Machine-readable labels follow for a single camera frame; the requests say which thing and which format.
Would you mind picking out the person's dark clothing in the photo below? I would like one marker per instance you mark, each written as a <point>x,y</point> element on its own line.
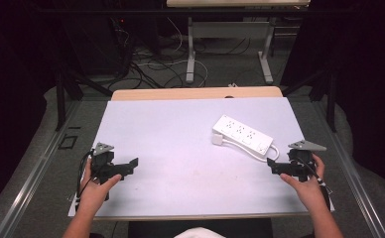
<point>200,226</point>

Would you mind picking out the white background desk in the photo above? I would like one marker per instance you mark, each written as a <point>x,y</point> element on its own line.
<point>233,29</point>

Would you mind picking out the aluminium floor rail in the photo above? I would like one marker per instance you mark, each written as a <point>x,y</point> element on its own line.
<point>349,168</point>
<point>31,175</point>

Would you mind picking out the person's right hand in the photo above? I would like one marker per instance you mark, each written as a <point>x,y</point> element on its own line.
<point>304,190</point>

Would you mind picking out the white power strip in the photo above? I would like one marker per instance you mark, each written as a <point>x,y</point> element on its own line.
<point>243,134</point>

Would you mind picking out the wooden table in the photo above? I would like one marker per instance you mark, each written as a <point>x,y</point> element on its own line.
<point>193,93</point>

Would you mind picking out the white table sheet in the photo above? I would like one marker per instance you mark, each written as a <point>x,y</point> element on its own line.
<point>180,148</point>

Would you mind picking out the white cloth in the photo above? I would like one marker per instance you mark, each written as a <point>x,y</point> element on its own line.
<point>198,234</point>

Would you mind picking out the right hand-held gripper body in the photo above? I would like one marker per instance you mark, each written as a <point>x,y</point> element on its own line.
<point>301,158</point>

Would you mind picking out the black metal stand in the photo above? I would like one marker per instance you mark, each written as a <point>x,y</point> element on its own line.
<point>63,95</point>
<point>329,95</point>

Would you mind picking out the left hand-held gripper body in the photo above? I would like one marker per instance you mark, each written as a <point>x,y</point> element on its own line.
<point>105,164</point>

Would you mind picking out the person's left hand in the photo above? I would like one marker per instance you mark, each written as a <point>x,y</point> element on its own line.
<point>94,195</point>

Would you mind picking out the dark computer cabinet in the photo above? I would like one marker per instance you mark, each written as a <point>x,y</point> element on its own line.
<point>114,39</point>

